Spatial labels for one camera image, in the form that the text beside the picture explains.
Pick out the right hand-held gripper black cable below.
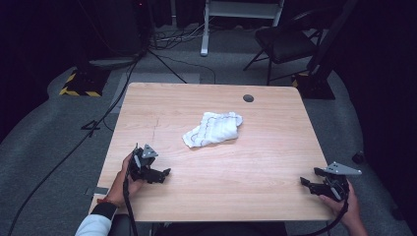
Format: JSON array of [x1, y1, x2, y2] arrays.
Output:
[[293, 196, 349, 236]]

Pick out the black folding chair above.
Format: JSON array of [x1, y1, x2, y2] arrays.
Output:
[[242, 9, 326, 87]]

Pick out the person's left hand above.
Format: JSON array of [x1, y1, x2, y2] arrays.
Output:
[[105, 152, 146, 208]]

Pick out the person's right hand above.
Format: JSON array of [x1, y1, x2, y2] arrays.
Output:
[[319, 181, 362, 230]]

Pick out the white cloth with stitched edge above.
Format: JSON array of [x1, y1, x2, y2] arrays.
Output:
[[182, 111, 244, 149]]

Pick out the bundle of floor cables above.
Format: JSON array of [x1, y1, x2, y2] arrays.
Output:
[[149, 16, 212, 51]]

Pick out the left hand-held gripper black cable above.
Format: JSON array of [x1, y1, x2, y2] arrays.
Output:
[[122, 143, 141, 236]]

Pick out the thin black floor cable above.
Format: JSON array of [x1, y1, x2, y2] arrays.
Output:
[[147, 48, 189, 85]]

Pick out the grey tape strip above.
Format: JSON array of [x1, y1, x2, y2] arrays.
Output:
[[85, 186, 109, 198]]

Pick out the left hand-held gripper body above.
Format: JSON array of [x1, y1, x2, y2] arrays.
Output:
[[128, 144, 159, 183]]

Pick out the white metal desk frame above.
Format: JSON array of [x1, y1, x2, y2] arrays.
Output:
[[199, 0, 286, 58]]

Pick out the small black floor object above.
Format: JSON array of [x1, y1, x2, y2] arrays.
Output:
[[351, 149, 366, 165]]

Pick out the black stand with hazard-striped base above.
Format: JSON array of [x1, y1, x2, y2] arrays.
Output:
[[291, 0, 359, 100], [58, 0, 152, 98]]

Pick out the long black floor cable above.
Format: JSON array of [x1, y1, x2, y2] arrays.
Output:
[[7, 53, 146, 236]]

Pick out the hand-held gripper black cable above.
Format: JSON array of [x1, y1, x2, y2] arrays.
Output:
[[122, 143, 141, 236], [293, 196, 349, 236]]

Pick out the red wristband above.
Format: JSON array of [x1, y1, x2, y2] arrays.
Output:
[[96, 196, 118, 207]]

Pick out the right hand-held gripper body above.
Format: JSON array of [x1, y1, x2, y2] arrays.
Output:
[[321, 160, 363, 202]]

